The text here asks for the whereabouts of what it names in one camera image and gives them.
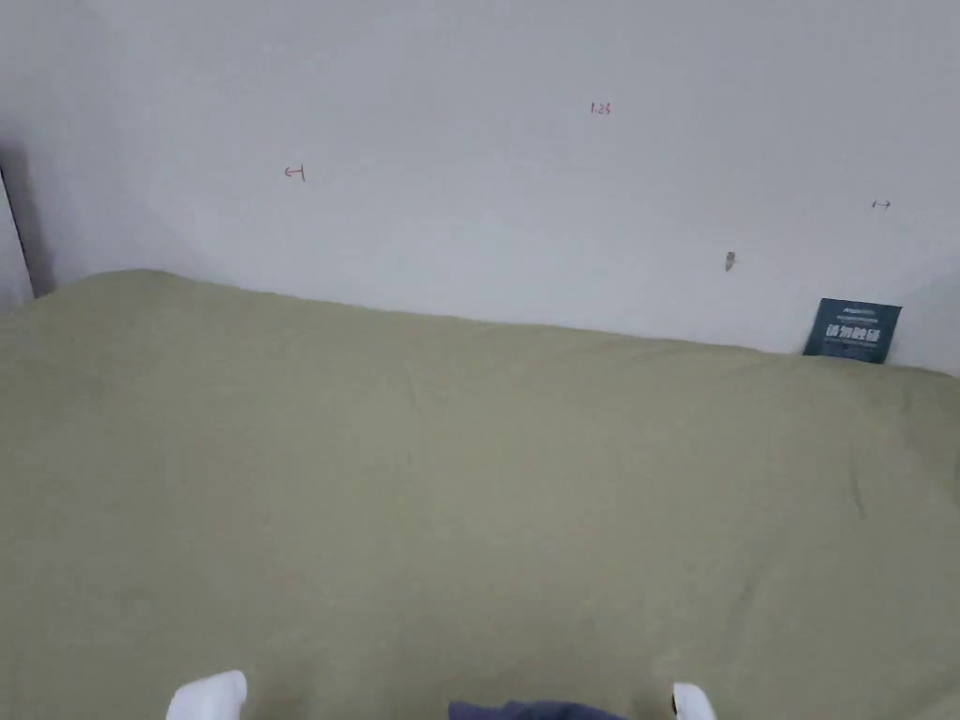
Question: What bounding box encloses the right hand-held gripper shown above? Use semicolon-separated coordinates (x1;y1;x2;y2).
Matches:
670;682;716;720

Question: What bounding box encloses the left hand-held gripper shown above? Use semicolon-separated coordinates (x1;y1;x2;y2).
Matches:
165;669;248;720

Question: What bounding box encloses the dark blue shirt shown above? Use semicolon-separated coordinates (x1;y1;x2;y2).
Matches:
448;700;631;720

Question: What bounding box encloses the bed with pale green sheet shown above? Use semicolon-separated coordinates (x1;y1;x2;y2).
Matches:
0;269;960;720

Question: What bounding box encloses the dark blue printed card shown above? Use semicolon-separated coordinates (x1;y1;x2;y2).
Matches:
802;297;905;367

